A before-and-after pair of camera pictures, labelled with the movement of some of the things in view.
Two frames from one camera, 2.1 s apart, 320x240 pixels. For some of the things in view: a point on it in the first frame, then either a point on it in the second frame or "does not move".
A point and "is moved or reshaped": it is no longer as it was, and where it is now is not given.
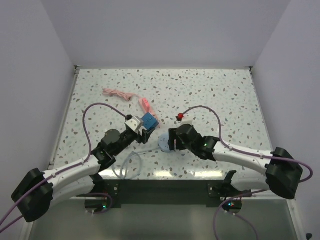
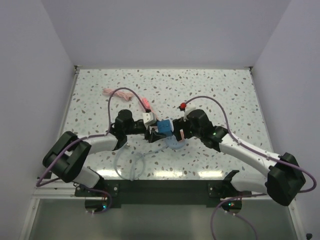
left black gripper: (145, 135) to (152, 137)
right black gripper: (172, 136) to (179, 124)
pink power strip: (143, 102) does not move
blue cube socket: (149, 122) is moved or reshaped
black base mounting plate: (161, 193) does not move
